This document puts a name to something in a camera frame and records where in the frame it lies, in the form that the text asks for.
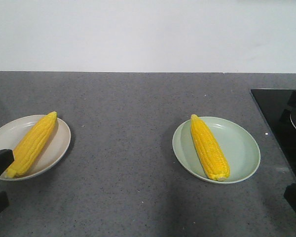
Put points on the cream white round plate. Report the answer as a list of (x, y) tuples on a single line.
[(55, 148)]

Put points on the black glass gas cooktop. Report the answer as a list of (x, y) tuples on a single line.
[(279, 109)]

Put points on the pale green round plate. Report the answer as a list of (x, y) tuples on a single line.
[(239, 147)]

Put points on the corn cob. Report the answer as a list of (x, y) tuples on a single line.
[(28, 149), (211, 157)]

